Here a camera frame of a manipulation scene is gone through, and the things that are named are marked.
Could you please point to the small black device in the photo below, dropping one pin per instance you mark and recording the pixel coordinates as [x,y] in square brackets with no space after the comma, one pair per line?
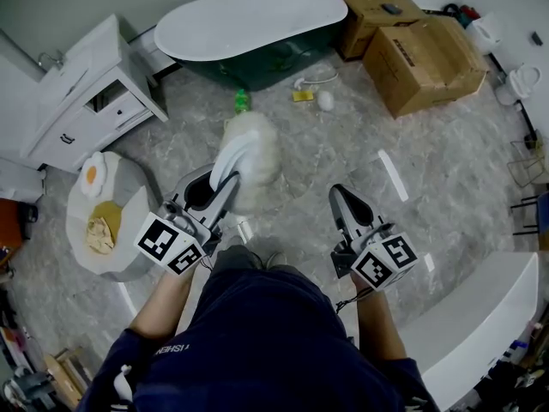
[391,8]

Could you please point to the white round bath ball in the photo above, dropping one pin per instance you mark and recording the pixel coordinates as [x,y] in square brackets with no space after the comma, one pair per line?
[326,100]

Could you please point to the white vanity cabinet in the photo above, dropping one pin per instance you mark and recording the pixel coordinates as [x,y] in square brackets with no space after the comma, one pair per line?
[86,101]

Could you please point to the large brown cardboard box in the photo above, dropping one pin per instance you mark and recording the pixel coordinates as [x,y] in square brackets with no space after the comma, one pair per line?
[424,67]

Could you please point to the fried egg plush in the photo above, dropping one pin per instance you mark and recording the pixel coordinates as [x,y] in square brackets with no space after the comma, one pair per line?
[92,174]

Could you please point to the white and green bathtub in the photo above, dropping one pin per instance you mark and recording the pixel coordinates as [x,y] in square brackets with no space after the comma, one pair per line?
[244,24]

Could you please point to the beige crumpled cloth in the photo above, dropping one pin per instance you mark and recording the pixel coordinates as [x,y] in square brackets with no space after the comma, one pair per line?
[99,236]

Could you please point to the white curved counter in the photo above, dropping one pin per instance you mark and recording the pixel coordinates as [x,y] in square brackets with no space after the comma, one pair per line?
[480,316]

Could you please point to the white fluffy cleaning tool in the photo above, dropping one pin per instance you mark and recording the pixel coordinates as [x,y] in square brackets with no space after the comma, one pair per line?
[253,153]

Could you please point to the small brown cardboard box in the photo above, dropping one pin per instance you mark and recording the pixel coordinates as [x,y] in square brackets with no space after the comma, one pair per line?
[369,15]

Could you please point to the person's dark navy shirt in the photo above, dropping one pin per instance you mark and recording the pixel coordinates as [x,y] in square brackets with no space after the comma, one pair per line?
[257,350]

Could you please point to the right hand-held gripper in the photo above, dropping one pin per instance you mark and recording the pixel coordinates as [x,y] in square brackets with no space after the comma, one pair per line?
[377,260]

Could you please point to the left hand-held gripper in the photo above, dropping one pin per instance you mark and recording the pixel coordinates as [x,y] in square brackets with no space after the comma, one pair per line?
[171,238]

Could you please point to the chrome faucet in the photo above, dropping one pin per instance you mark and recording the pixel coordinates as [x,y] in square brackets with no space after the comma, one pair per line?
[51,58]

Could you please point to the grey and white pouf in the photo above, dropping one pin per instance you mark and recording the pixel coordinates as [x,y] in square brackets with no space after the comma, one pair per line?
[128,230]

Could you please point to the person's left forearm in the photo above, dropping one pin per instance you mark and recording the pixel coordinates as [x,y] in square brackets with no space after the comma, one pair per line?
[167,303]

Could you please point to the green plastic bottle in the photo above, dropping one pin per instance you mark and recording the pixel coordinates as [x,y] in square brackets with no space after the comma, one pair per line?
[242,101]

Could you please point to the black metal chair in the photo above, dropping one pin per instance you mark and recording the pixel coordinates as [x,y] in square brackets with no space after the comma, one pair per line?
[532,213]

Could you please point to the yellow sponge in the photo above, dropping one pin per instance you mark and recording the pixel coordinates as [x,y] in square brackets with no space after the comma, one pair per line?
[303,96]

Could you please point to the person's right forearm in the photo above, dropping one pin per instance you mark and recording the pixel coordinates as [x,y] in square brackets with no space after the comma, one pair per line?
[379,320]

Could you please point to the white toilet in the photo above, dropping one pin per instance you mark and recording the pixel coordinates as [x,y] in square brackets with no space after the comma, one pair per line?
[521,82]

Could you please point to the person's grey shoe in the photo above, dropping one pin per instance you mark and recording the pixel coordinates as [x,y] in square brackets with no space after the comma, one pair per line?
[275,259]
[235,242]

